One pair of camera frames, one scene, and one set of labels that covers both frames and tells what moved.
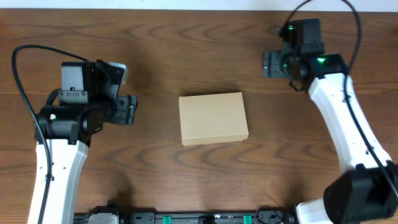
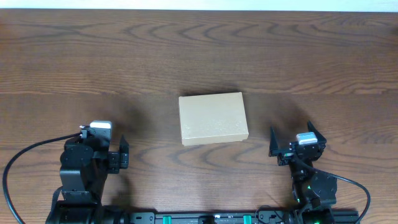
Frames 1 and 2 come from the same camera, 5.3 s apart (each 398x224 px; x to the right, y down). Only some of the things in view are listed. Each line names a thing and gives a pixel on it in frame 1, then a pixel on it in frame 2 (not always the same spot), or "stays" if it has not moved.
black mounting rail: (262, 217) stays
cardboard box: (212, 119) stays
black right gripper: (273, 64) to (296, 150)
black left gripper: (127, 109) to (115, 159)
